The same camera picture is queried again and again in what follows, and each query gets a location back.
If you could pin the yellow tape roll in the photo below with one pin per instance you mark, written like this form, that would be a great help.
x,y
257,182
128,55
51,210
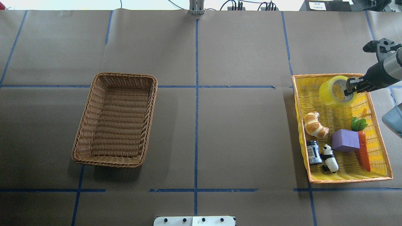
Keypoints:
x,y
331,93

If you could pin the small dark can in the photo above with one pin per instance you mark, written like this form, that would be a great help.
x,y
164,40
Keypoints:
x,y
313,151

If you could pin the yellow woven basket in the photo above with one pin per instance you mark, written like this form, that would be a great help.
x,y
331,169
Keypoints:
x,y
316,92

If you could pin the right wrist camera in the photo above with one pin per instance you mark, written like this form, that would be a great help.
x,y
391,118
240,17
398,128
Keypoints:
x,y
384,49

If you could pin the brown wicker basket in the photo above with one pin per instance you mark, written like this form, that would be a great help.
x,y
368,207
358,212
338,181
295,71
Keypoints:
x,y
116,121

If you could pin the long blue tape line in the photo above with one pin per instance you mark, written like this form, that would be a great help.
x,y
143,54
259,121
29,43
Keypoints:
x,y
196,117

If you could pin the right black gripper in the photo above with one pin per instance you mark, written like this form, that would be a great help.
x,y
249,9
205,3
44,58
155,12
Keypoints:
x,y
374,74

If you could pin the purple foam block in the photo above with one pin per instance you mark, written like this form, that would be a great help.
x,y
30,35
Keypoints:
x,y
345,141

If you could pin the toy carrot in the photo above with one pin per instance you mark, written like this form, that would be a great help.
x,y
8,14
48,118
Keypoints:
x,y
358,125

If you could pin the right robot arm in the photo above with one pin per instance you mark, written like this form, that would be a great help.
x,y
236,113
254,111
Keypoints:
x,y
392,119

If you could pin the toy croissant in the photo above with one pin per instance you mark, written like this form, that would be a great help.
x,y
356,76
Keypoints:
x,y
313,127

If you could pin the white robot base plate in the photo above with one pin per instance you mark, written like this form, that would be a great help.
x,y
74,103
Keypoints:
x,y
195,221

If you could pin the toy panda figure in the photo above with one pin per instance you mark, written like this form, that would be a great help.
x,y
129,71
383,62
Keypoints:
x,y
329,161

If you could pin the grey metal post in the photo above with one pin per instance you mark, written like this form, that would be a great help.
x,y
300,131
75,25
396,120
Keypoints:
x,y
196,7

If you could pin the black box with label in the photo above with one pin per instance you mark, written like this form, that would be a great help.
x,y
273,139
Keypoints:
x,y
326,5

